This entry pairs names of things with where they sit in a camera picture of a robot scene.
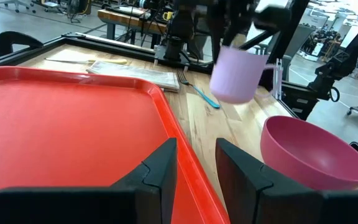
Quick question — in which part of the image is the pink plastic bowl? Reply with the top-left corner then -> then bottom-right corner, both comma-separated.
260,115 -> 358,191

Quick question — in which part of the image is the knife with yellow handle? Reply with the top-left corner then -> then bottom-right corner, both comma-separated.
44,57 -> 128,65

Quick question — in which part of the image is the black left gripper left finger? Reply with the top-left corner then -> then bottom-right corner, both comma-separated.
0,138 -> 178,224

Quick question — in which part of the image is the fork with teal handle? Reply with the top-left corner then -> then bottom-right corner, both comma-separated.
176,68 -> 221,110

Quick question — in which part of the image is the red plastic tray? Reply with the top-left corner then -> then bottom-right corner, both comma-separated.
0,65 -> 231,224

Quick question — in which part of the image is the black frame hook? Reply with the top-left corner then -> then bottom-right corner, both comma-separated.
0,30 -> 44,57

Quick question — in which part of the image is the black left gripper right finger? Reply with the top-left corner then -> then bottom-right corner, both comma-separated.
215,138 -> 358,224

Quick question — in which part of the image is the silver edge bracket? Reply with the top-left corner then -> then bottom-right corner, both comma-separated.
272,58 -> 284,100

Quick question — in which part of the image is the pale napkin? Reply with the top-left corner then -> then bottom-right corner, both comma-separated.
85,60 -> 180,93

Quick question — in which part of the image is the lilac plastic cup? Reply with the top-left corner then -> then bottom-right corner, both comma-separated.
209,45 -> 279,105

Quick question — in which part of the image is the wooden workbench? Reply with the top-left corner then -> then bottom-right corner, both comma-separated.
97,8 -> 170,47

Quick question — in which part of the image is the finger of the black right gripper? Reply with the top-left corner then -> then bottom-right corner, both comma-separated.
222,0 -> 254,47
208,0 -> 229,63

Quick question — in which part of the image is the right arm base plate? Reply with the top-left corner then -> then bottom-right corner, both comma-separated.
153,43 -> 198,73

